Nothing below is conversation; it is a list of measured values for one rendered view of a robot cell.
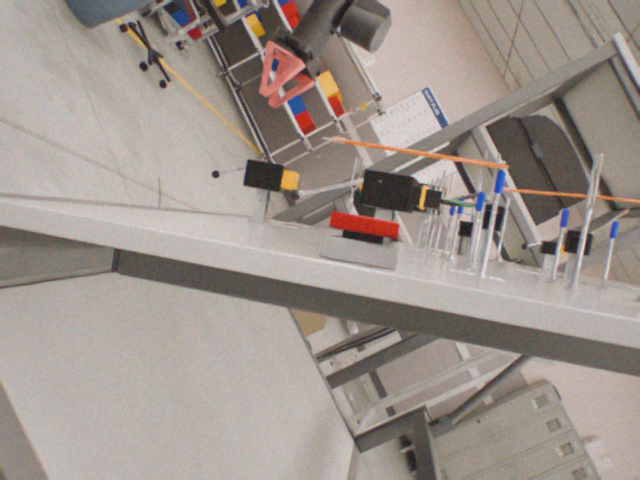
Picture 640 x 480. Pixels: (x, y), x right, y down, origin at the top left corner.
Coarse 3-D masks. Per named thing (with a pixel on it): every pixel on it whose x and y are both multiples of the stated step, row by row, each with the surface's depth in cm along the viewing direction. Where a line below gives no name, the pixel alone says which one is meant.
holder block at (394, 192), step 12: (372, 180) 70; (384, 180) 70; (396, 180) 69; (408, 180) 69; (360, 192) 70; (372, 192) 70; (384, 192) 70; (396, 192) 69; (408, 192) 69; (372, 204) 70; (384, 204) 70; (396, 204) 69; (408, 204) 69
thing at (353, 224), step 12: (336, 216) 45; (348, 216) 44; (360, 216) 44; (336, 228) 45; (348, 228) 44; (360, 228) 44; (372, 228) 44; (384, 228) 44; (396, 228) 44; (360, 240) 45; (372, 240) 45
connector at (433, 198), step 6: (414, 186) 69; (414, 192) 69; (420, 192) 69; (426, 192) 69; (432, 192) 69; (438, 192) 69; (414, 198) 69; (420, 198) 69; (426, 198) 69; (432, 198) 69; (438, 198) 69; (414, 204) 69; (426, 204) 69; (432, 204) 69; (438, 204) 69; (438, 210) 71
